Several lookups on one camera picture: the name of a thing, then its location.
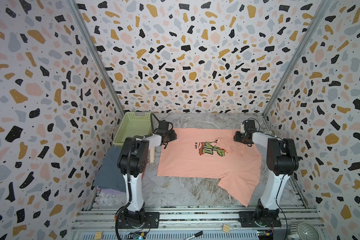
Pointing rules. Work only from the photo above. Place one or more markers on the right circuit board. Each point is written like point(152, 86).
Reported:
point(265, 235)

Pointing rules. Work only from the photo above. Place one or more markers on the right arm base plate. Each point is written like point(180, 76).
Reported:
point(252, 219)

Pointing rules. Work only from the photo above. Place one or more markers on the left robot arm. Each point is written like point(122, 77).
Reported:
point(132, 163)

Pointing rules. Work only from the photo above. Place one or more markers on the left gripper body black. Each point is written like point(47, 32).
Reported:
point(169, 136)

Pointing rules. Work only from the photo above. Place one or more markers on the green circuit board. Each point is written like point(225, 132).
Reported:
point(136, 236)

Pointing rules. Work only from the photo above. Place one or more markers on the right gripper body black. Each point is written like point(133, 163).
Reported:
point(240, 137)

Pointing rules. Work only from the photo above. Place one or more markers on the right wooden block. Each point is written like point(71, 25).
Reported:
point(226, 228)

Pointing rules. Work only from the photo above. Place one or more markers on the green plastic basket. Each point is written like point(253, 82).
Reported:
point(133, 124)

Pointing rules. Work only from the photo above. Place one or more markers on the wooden block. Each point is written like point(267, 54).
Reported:
point(98, 235)
point(226, 228)

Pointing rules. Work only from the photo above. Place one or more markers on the left wooden block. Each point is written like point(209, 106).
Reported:
point(98, 235)

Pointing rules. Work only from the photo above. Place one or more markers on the aluminium rail frame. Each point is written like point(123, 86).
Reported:
point(179, 223)

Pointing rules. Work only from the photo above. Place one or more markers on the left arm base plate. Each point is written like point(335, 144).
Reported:
point(138, 220)

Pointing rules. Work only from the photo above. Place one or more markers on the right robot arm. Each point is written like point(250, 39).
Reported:
point(282, 160)

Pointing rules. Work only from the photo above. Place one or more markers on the white desk fan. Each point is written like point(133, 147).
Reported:
point(303, 231)

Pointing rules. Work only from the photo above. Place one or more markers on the pink graphic t-shirt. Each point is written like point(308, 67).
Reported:
point(213, 154)

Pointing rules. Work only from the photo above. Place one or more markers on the folded grey t-shirt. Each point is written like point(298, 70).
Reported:
point(109, 178)

